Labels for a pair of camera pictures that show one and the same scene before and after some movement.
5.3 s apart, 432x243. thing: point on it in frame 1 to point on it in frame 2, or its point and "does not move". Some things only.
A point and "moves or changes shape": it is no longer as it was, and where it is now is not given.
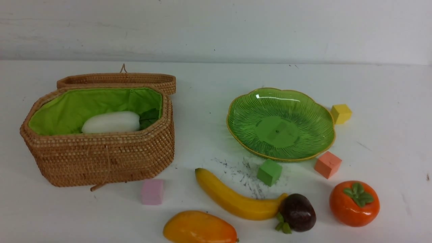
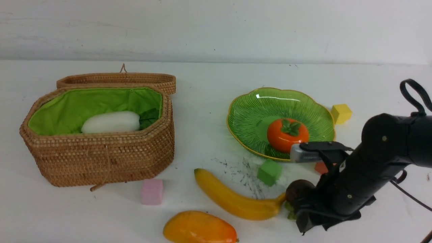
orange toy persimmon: [354, 203] moves or changes shape
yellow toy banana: [262, 210] does not move
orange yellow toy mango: [198, 226] does not move
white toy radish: [119, 122] does not move
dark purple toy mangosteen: [296, 213] to [297, 189]
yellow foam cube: [341, 113] does not move
